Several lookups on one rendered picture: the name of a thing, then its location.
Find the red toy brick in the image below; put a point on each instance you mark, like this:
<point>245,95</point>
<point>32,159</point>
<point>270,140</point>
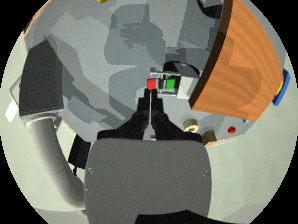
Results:
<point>231,130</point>

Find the tan cardboard box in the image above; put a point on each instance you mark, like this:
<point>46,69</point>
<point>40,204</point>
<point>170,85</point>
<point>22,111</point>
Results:
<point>208,139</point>

